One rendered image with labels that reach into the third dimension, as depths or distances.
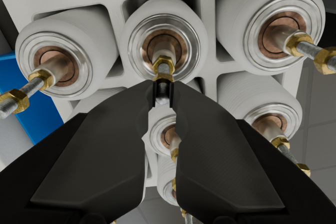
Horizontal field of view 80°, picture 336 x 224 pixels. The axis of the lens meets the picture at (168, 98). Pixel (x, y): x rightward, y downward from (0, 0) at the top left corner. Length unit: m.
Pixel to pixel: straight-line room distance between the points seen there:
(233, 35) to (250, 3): 0.03
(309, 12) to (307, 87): 0.40
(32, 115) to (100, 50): 0.33
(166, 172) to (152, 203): 0.53
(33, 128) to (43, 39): 0.33
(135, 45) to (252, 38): 0.12
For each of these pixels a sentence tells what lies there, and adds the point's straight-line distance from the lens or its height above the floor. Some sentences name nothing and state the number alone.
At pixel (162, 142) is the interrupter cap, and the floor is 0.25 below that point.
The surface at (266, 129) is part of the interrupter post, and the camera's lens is 0.28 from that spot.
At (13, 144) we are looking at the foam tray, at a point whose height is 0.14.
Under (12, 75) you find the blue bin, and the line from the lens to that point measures 0.52.
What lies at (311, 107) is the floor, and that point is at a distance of 0.68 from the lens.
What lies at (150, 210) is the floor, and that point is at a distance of 0.90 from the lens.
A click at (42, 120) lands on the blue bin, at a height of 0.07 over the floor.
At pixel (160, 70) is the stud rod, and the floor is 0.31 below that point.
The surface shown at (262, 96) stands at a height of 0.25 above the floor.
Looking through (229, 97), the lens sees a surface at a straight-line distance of 0.30.
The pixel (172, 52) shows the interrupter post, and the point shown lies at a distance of 0.19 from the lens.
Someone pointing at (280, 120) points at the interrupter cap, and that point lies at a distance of 0.30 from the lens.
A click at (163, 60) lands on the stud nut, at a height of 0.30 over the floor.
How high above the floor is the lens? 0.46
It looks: 60 degrees down
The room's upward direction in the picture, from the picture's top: 179 degrees clockwise
